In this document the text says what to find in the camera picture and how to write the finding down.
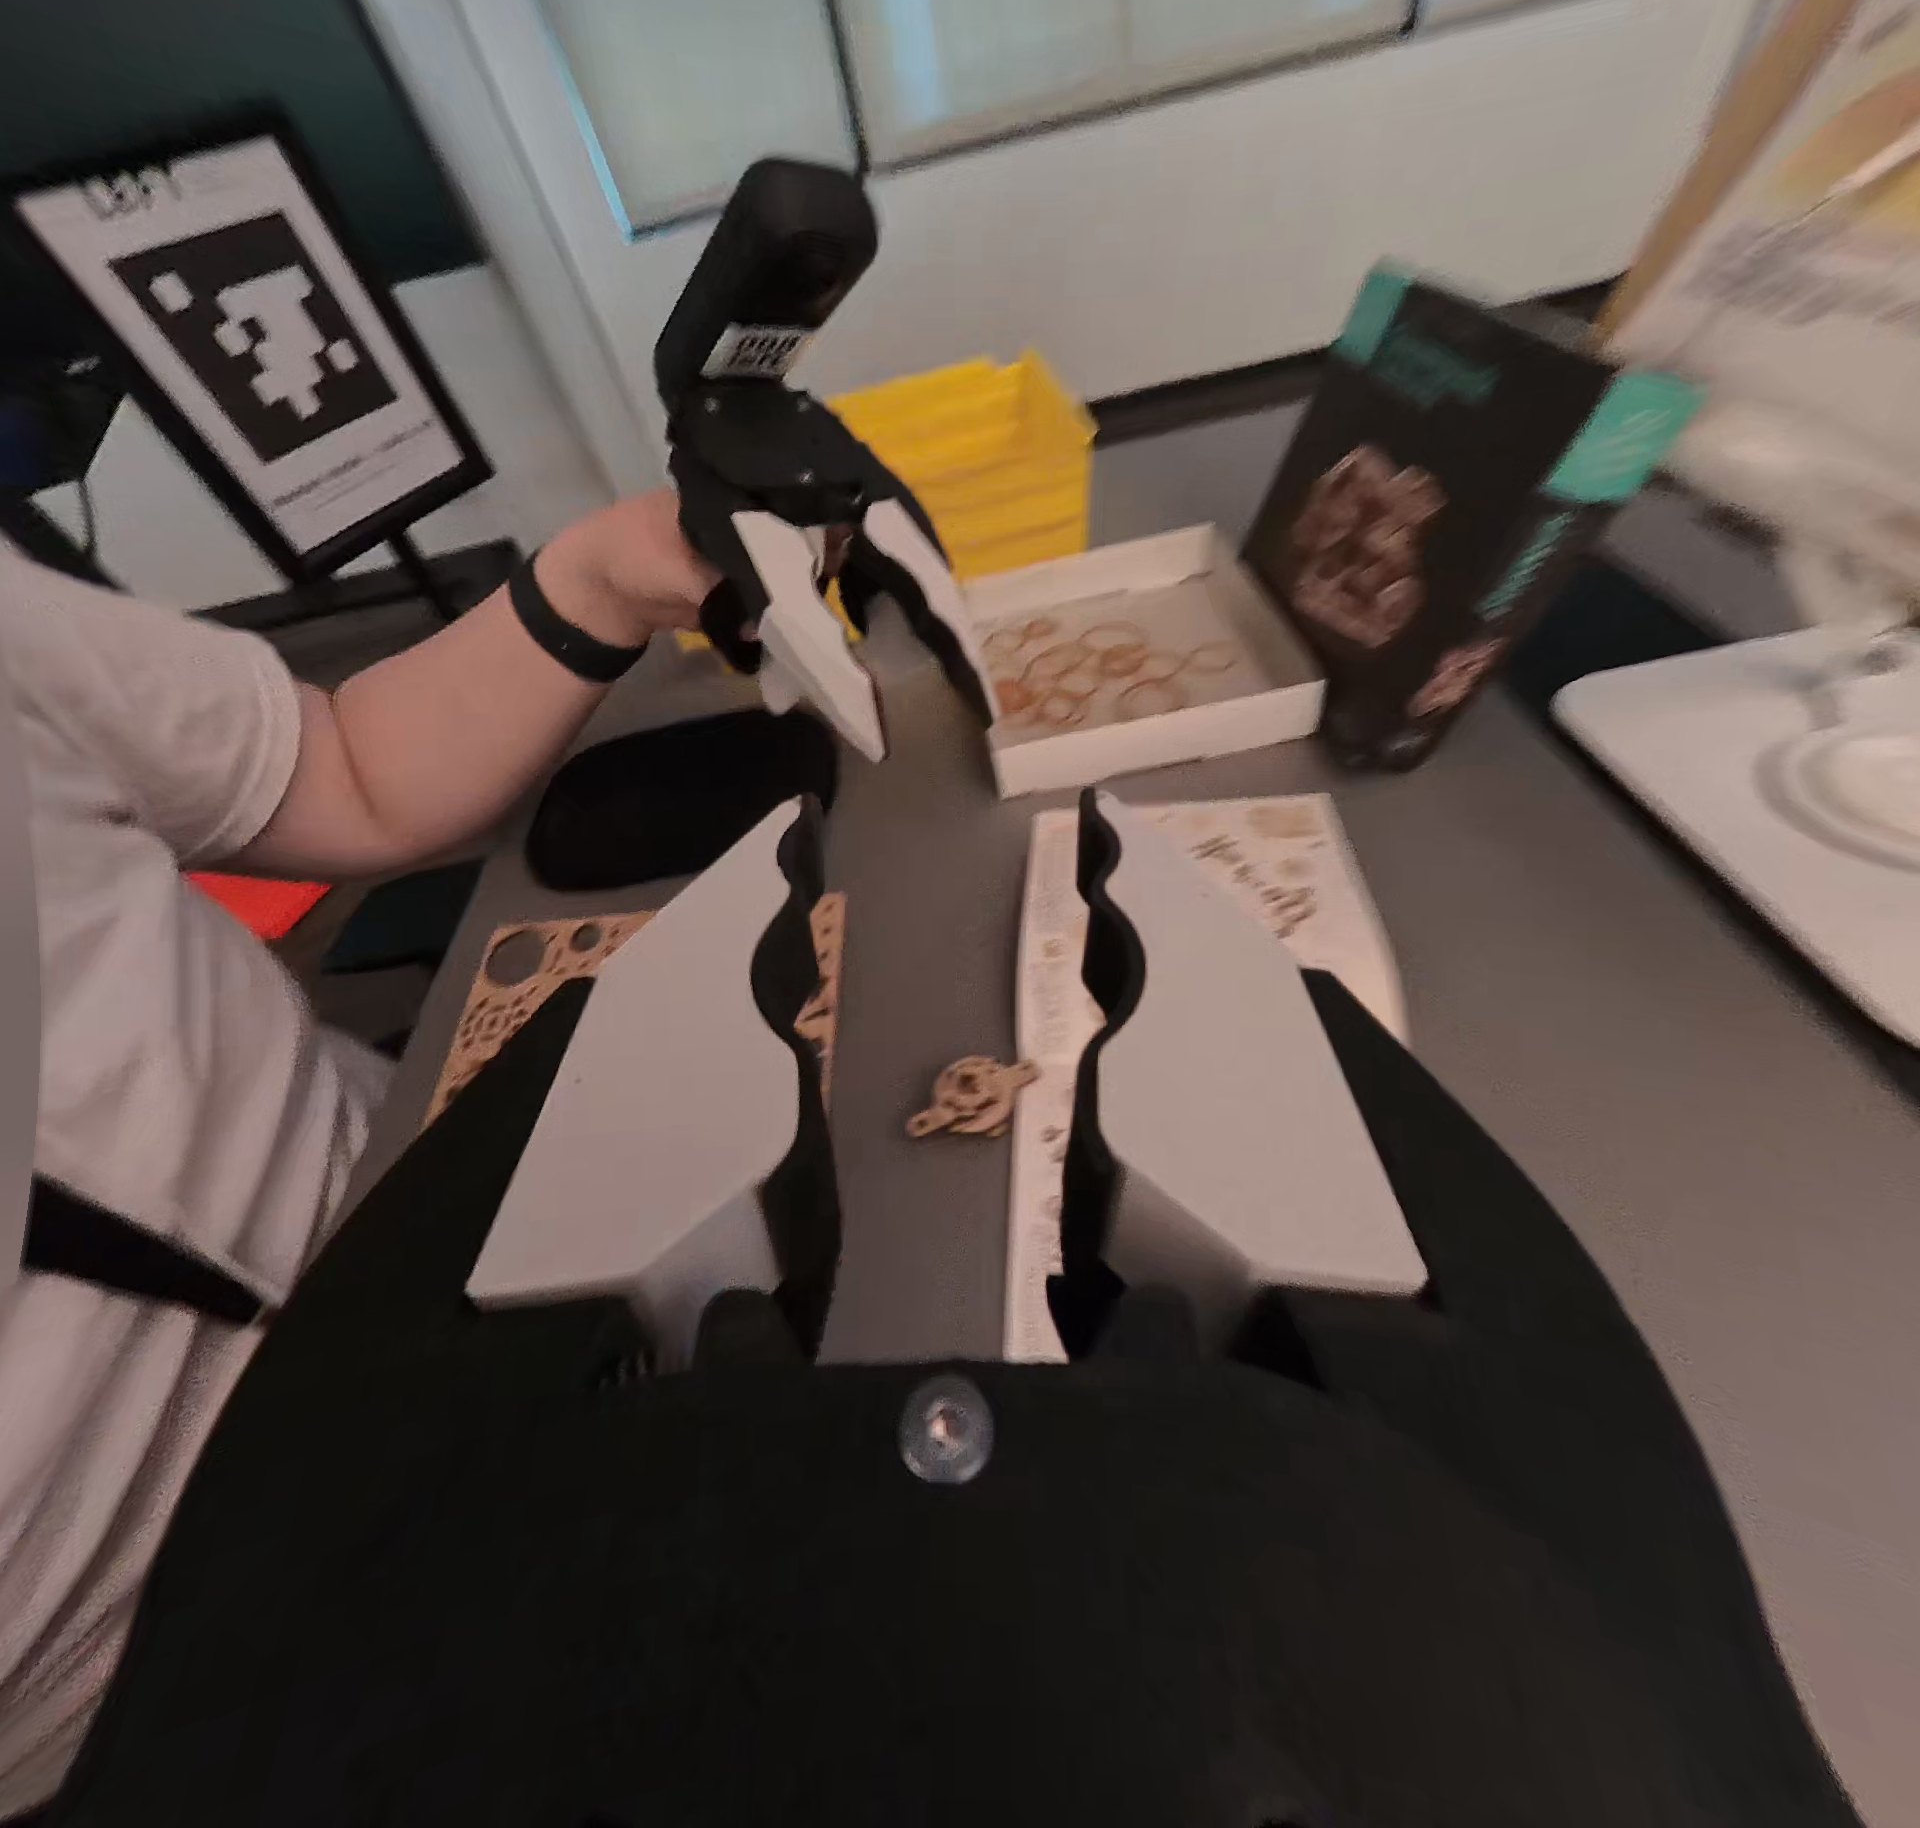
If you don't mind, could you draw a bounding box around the tan wooden board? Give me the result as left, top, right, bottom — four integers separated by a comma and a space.
1592, 0, 1883, 337

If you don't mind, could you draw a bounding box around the dark printed product box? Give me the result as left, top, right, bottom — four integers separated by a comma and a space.
1238, 256, 1708, 777

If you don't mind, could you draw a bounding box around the black wristband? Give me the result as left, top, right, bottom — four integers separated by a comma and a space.
504, 549, 651, 687

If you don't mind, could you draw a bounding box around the white framed window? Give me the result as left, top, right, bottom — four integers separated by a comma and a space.
315, 0, 1795, 413

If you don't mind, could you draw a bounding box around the open instruction booklet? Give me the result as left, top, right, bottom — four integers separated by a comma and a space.
1010, 790, 1415, 1368

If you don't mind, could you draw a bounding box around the stack of yellow bins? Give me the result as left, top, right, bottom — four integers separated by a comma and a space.
818, 347, 1100, 591

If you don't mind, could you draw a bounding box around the person's left hand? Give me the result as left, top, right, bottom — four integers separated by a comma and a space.
534, 485, 724, 648

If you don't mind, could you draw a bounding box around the white cardboard box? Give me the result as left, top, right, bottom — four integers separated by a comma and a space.
961, 521, 1331, 802

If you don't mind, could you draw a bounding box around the wooden sheet of model parts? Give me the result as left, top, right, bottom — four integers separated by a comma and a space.
423, 890, 851, 1128

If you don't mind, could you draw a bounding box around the orange plastic object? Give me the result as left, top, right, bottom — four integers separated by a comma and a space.
180, 873, 336, 945

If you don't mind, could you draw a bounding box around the black framed marker board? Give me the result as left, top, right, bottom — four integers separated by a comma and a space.
6, 107, 500, 623

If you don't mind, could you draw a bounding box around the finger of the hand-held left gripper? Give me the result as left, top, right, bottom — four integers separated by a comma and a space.
867, 497, 1004, 731
728, 509, 891, 769

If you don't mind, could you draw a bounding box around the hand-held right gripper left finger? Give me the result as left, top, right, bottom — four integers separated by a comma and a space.
466, 792, 844, 1362

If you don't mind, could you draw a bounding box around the black shoulder strap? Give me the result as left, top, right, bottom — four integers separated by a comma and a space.
21, 1171, 269, 1330

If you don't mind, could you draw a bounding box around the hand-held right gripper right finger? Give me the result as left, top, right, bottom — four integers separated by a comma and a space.
1042, 786, 1432, 1362

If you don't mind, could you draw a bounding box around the group of wooden rings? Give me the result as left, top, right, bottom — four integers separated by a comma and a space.
979, 611, 1245, 731

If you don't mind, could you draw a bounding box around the person's left forearm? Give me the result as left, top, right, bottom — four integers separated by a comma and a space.
293, 611, 632, 881

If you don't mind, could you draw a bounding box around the printed sheet with pictures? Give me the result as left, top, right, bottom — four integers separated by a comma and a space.
1613, 0, 1920, 615

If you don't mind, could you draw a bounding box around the white tray with plate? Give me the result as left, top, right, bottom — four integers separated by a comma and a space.
1550, 623, 1920, 1053

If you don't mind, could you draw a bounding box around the small round wooden assembly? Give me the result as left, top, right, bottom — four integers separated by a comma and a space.
904, 1051, 1042, 1145

